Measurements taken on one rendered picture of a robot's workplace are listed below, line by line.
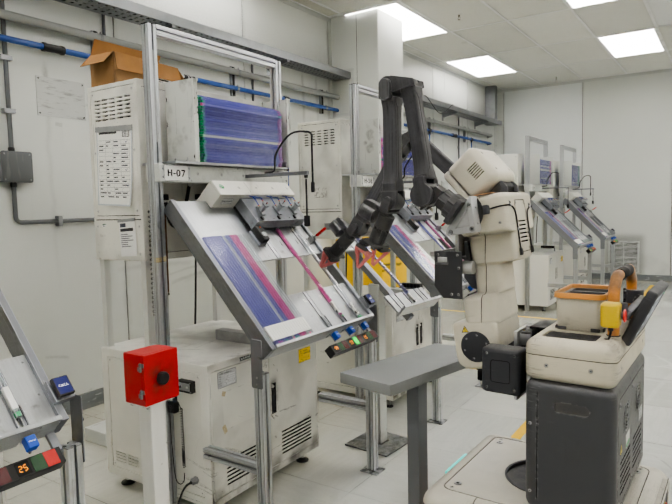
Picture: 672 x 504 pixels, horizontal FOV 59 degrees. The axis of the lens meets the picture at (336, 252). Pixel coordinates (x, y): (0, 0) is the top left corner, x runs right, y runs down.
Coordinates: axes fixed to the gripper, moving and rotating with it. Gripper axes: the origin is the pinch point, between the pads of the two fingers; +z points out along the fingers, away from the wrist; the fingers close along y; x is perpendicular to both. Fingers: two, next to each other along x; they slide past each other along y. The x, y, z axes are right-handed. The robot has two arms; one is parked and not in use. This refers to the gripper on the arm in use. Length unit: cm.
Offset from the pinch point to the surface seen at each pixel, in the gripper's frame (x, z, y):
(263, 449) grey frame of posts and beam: 55, 26, 62
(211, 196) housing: -39, -2, 42
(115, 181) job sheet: -67, 20, 61
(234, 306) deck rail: 10, 4, 60
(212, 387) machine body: 24, 37, 56
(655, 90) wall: -108, -175, -744
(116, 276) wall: -108, 141, -23
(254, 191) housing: -38.5, -6.2, 20.0
